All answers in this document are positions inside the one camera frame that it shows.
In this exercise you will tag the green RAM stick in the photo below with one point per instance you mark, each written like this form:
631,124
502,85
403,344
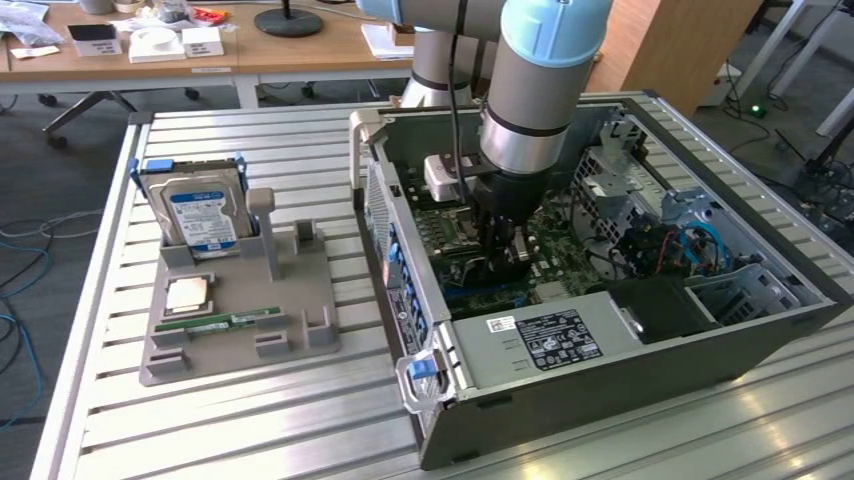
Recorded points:
220,321

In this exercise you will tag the grey plastic parts rack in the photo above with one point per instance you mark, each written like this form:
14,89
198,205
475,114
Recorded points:
234,295

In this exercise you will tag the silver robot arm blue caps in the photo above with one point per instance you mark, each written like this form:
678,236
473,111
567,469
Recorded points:
534,100

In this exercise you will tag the silver perforated drive cage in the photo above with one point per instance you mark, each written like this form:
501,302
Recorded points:
614,200

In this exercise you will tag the silver chipset heatsink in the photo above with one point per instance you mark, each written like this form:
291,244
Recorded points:
555,291

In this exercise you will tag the wooden cabinet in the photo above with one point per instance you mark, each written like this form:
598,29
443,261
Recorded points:
694,50

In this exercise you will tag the grey cup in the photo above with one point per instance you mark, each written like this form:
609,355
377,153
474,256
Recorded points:
96,6

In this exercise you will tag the white red label card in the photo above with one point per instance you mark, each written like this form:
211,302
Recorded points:
34,52

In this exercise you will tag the hard disk with blue carrier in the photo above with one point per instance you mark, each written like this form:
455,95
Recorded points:
200,220

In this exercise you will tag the white tape roll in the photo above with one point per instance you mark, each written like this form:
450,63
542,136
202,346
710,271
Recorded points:
167,42

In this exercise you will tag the white paper stack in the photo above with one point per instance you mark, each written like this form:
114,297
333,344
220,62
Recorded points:
383,47

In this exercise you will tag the black Nvidia graphics card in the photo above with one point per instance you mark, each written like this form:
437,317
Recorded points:
494,285

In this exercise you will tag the white box with black top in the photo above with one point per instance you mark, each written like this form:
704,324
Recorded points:
94,47

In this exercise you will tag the small white box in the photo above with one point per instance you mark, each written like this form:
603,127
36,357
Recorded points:
200,37

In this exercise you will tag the black round lamp base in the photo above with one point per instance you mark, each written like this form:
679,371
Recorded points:
287,25

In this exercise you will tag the white wall box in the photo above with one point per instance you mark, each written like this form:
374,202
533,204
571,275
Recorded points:
724,90

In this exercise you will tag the dark grey pouch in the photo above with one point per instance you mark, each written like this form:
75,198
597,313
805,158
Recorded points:
174,12

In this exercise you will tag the red orange packet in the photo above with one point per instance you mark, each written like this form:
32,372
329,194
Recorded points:
212,16

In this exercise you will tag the beige tape roll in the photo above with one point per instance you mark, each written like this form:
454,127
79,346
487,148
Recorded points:
127,6

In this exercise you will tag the silver disk bay bracket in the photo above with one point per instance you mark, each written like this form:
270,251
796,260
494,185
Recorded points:
748,295

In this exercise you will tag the grey power supply unit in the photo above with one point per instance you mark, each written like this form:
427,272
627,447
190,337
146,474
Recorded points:
481,350

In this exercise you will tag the white table frame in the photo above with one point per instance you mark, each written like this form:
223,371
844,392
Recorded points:
837,112

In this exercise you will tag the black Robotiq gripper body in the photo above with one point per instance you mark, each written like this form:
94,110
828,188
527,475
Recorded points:
510,195

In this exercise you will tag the white flat box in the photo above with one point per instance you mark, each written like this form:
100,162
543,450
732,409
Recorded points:
156,56

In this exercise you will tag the clear plastic bag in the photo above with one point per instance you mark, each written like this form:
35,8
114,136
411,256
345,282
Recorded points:
27,25

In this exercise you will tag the copper-toned CPU chip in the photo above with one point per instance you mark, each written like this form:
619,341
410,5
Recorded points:
184,295

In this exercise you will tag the green motherboard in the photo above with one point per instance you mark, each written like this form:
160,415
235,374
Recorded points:
567,265

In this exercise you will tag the CPU socket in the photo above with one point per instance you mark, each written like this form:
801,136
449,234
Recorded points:
463,225

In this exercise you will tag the wooden office desk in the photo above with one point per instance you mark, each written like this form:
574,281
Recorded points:
80,67

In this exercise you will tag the open dark grey PC case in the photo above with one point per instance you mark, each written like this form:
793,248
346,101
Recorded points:
601,400

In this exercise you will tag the grey office chair base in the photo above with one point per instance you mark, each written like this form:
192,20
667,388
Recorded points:
76,111

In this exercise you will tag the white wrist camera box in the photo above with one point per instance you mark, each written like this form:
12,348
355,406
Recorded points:
442,182

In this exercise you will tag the RAM stick with white label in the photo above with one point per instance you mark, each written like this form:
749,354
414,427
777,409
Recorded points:
454,252

